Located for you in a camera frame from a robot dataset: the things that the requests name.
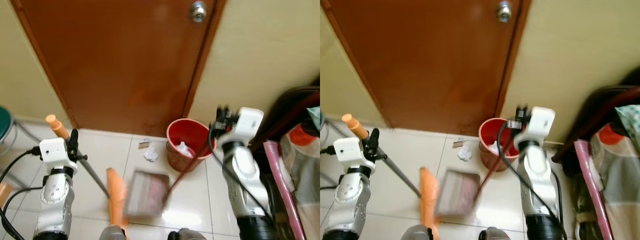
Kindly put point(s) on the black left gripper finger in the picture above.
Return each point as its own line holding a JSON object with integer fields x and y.
{"x": 74, "y": 135}
{"x": 373, "y": 134}

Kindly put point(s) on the orange broom with grey shaft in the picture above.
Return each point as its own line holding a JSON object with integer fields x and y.
{"x": 352, "y": 125}
{"x": 56, "y": 126}

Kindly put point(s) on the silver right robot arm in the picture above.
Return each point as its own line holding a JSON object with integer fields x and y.
{"x": 245, "y": 175}
{"x": 537, "y": 175}

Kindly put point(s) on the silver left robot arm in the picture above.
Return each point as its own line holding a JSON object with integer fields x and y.
{"x": 350, "y": 200}
{"x": 54, "y": 200}

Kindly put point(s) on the white paper in bin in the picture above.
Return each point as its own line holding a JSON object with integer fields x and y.
{"x": 184, "y": 148}
{"x": 495, "y": 147}

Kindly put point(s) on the red plastic waste bin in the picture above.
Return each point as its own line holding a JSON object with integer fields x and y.
{"x": 175, "y": 157}
{"x": 489, "y": 161}

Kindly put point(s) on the teal patterned cloth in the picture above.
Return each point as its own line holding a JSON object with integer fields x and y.
{"x": 315, "y": 119}
{"x": 627, "y": 120}

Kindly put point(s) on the white crumpled paper ball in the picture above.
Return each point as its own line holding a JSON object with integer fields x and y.
{"x": 151, "y": 154}
{"x": 464, "y": 153}

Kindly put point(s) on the small brown paper scrap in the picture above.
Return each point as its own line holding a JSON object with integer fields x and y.
{"x": 145, "y": 144}
{"x": 458, "y": 144}

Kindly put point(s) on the green stool with grey legs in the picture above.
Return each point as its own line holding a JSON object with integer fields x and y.
{"x": 4, "y": 122}

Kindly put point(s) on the orange round object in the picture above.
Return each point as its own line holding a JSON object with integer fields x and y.
{"x": 300, "y": 136}
{"x": 610, "y": 135}

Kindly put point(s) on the beige translucent bag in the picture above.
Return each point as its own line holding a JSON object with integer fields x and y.
{"x": 617, "y": 172}
{"x": 302, "y": 172}

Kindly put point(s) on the dark brown wooden furniture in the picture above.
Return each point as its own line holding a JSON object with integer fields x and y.
{"x": 600, "y": 112}
{"x": 295, "y": 107}

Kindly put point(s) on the pink long board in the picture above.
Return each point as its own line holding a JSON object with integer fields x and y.
{"x": 280, "y": 180}
{"x": 591, "y": 185}

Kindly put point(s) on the brown wooden door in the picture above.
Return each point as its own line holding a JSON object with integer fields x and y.
{"x": 120, "y": 60}
{"x": 430, "y": 60}

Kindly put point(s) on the grey left robot foot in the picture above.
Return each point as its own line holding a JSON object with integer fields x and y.
{"x": 112, "y": 233}
{"x": 415, "y": 233}

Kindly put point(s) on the grey robot foot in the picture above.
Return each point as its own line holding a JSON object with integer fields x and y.
{"x": 112, "y": 233}
{"x": 492, "y": 234}
{"x": 187, "y": 234}
{"x": 415, "y": 233}

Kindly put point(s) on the silver round door knob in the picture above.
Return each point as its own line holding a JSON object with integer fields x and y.
{"x": 504, "y": 11}
{"x": 198, "y": 11}

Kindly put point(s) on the grey right robot foot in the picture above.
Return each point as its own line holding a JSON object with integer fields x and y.
{"x": 187, "y": 234}
{"x": 492, "y": 234}

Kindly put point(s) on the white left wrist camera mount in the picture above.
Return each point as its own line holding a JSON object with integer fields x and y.
{"x": 347, "y": 150}
{"x": 52, "y": 151}

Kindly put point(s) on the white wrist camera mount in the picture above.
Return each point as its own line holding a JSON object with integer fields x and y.
{"x": 347, "y": 150}
{"x": 541, "y": 122}
{"x": 248, "y": 125}
{"x": 52, "y": 151}

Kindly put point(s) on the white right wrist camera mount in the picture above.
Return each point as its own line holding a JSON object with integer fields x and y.
{"x": 248, "y": 125}
{"x": 541, "y": 122}

